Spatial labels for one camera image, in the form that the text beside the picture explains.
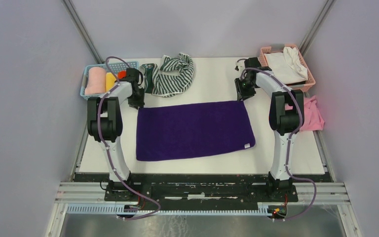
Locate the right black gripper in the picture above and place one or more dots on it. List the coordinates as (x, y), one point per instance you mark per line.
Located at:
(241, 93)

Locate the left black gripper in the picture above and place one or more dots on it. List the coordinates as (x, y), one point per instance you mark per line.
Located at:
(140, 103)

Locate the purple towel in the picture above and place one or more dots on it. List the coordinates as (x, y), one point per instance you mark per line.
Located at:
(193, 131)

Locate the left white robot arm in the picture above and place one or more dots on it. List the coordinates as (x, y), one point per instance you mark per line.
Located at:
(104, 120)

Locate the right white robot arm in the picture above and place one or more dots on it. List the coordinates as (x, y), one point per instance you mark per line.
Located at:
(286, 116)

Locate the red rolled towel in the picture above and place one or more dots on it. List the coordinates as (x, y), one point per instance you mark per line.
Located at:
(121, 74)

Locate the yellow rolled towel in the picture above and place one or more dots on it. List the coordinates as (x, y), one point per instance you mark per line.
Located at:
(110, 81)

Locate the blue plastic basket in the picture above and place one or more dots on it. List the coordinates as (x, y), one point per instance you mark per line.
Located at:
(91, 96)

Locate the pink rolled towel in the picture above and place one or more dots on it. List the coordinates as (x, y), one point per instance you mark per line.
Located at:
(96, 81)

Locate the white folded cloth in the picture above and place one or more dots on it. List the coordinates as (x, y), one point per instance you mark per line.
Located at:
(287, 66)

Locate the green white striped towel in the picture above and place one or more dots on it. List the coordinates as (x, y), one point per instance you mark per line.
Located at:
(173, 76)

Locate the pink plastic basket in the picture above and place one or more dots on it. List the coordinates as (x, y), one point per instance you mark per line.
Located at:
(305, 86)

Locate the pink crumpled towel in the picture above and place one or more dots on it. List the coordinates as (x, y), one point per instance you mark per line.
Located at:
(313, 120)

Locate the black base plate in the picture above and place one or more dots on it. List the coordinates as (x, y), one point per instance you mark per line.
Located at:
(190, 192)

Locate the aluminium frame rails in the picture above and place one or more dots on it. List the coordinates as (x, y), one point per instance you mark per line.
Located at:
(322, 211)

